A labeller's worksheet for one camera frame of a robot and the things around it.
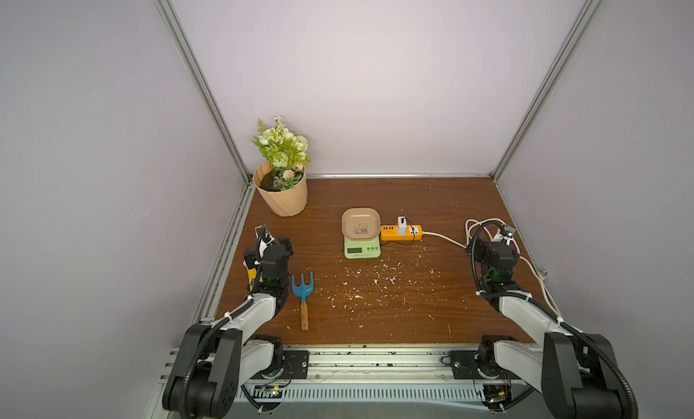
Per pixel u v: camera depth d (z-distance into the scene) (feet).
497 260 2.12
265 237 2.33
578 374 1.32
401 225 3.11
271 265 2.11
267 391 2.34
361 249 3.11
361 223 3.29
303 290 2.83
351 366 2.48
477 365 2.36
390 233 3.20
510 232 2.37
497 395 2.31
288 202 3.21
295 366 2.43
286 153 3.02
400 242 3.08
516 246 3.20
